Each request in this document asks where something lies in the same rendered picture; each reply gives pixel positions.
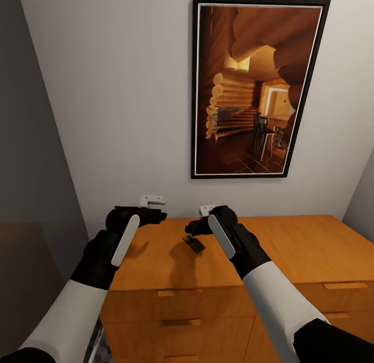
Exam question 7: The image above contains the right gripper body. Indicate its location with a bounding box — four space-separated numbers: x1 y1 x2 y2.
190 217 211 236

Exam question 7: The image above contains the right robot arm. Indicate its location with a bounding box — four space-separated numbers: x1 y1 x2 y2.
185 204 374 363

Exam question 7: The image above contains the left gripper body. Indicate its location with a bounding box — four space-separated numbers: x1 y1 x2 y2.
139 208 161 225

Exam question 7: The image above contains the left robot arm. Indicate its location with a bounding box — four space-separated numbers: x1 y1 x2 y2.
0 195 167 363

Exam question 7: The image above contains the mousetrap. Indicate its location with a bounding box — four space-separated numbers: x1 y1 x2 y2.
183 234 206 254

